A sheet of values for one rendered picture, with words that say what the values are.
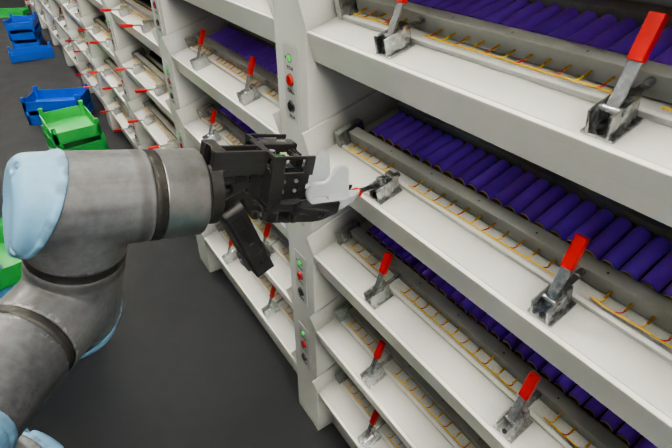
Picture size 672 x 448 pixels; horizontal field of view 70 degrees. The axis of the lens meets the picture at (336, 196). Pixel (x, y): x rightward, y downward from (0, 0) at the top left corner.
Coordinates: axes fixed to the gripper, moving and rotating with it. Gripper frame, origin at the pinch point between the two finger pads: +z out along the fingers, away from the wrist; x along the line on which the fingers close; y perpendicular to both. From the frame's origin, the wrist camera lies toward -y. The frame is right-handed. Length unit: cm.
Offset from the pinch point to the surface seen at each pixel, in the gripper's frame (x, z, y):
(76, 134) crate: 186, 0, -61
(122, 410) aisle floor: 49, -13, -84
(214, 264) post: 86, 25, -71
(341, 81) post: 16.0, 7.8, 11.1
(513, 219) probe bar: -17.3, 10.7, 4.4
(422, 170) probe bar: -2.7, 10.2, 4.1
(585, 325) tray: -30.0, 7.6, -0.1
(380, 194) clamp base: -1.0, 5.3, 0.1
